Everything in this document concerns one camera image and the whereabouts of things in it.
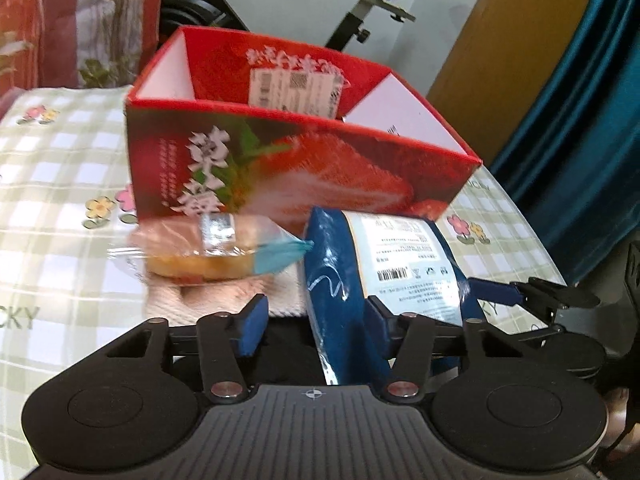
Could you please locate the green checked tablecloth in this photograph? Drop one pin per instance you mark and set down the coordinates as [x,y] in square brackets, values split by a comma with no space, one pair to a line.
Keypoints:
[60,185]

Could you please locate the pale pink towel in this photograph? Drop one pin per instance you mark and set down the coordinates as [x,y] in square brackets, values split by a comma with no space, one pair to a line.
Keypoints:
[210,300]

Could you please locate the bread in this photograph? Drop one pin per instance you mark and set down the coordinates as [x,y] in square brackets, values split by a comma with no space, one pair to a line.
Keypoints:
[200,255]

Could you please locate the blue plastic packet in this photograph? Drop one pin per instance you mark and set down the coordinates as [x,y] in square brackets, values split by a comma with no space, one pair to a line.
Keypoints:
[330,280]

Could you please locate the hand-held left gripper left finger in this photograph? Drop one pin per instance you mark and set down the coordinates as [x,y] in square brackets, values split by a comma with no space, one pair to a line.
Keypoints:
[252,327]

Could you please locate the black exercise bike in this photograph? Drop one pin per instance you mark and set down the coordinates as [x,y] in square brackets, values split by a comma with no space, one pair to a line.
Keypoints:
[360,20]

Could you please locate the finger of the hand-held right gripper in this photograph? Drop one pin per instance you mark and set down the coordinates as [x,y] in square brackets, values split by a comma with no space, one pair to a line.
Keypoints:
[542,332]
[492,294]

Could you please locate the wooden door panel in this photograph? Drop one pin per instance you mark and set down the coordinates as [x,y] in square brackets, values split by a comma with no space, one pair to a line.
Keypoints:
[510,50]

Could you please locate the teal curtain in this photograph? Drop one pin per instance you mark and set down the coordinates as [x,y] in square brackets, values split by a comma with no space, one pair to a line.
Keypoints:
[590,135]

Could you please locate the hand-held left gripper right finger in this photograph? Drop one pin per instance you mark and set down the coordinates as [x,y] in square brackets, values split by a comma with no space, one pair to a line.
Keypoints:
[379,330]

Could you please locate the red strawberry print box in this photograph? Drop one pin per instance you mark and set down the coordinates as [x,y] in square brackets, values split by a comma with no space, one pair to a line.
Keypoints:
[300,170]

